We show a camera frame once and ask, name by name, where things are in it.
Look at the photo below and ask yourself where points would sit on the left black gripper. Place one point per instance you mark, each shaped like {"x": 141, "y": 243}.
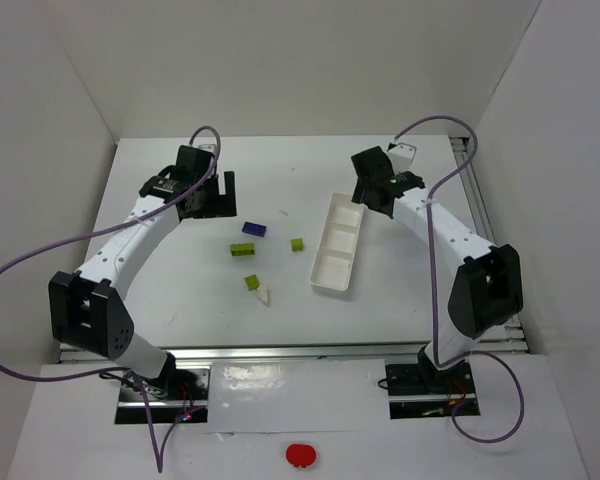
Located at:
{"x": 219, "y": 201}

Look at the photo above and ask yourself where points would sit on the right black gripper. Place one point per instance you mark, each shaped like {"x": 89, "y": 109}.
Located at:
{"x": 362, "y": 187}

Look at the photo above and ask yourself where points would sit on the purple lego brick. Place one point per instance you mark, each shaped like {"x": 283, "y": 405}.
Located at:
{"x": 254, "y": 229}

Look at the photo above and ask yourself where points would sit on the long green lego brick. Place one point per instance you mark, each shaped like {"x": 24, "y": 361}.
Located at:
{"x": 242, "y": 249}

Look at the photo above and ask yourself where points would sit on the small green lego cube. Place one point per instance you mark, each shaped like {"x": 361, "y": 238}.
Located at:
{"x": 297, "y": 245}

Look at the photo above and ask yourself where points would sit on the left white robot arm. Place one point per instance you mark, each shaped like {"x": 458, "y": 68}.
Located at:
{"x": 87, "y": 306}

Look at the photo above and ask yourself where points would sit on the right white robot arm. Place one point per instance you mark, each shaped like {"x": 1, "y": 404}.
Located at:
{"x": 476, "y": 285}

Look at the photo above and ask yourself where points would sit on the white divided tray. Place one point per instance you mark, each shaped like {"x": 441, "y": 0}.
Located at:
{"x": 333, "y": 264}

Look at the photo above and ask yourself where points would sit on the white lego piece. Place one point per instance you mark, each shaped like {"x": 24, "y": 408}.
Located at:
{"x": 263, "y": 294}

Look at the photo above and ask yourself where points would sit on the red round button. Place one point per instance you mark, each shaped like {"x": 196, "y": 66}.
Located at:
{"x": 301, "y": 455}

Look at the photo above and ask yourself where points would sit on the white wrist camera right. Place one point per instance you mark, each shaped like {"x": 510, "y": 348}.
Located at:
{"x": 401, "y": 156}

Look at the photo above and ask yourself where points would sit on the aluminium rail front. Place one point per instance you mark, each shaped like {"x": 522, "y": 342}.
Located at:
{"x": 325, "y": 351}

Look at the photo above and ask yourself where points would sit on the aluminium rail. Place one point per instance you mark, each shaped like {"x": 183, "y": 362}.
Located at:
{"x": 325, "y": 351}
{"x": 514, "y": 337}

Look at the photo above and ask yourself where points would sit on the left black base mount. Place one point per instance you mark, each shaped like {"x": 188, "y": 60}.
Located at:
{"x": 165, "y": 408}

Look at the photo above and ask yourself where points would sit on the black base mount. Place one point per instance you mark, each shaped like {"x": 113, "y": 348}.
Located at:
{"x": 165, "y": 408}
{"x": 411, "y": 396}

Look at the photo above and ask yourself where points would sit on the aluminium rail right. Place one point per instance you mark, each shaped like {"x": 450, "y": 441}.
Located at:
{"x": 514, "y": 337}

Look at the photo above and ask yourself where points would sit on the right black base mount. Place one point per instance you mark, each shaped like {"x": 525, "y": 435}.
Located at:
{"x": 411, "y": 396}

